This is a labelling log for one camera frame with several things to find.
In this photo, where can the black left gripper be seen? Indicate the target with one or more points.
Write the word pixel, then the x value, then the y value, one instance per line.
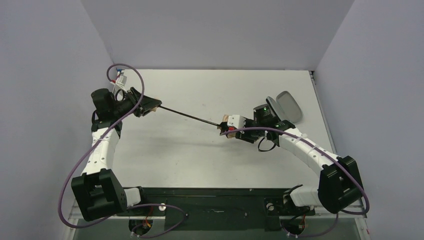
pixel 135 100

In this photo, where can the aluminium rail frame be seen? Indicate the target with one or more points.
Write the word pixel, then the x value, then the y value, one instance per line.
pixel 76 215

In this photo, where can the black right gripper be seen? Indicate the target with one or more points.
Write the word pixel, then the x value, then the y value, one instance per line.
pixel 240 132

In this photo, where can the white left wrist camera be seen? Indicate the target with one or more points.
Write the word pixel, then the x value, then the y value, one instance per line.
pixel 119 83

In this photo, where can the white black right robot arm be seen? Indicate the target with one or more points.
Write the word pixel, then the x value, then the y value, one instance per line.
pixel 339 181

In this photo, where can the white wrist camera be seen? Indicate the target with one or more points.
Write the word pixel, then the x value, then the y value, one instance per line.
pixel 119 83
pixel 236 121

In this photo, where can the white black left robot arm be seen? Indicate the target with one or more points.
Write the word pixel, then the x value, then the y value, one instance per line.
pixel 97 190

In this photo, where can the beige folding umbrella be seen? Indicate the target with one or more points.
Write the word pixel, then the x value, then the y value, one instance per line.
pixel 223 126

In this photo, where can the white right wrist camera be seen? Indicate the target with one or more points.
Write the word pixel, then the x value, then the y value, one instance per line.
pixel 236 121

